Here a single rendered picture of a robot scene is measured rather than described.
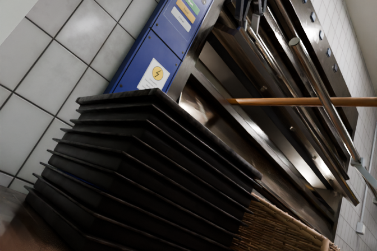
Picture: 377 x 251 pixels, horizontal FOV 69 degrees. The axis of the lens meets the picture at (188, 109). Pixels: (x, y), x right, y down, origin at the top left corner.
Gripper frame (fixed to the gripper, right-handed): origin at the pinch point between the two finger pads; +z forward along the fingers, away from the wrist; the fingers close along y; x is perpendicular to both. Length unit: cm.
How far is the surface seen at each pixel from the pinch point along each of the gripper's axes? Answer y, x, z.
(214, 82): 15.1, -0.3, 17.7
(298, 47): 12.8, 29.3, -7.8
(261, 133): -6, 9, 50
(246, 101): 2.2, 5.2, 29.4
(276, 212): 41, 51, 12
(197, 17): 17.6, -7.3, -5.9
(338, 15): -130, -34, 38
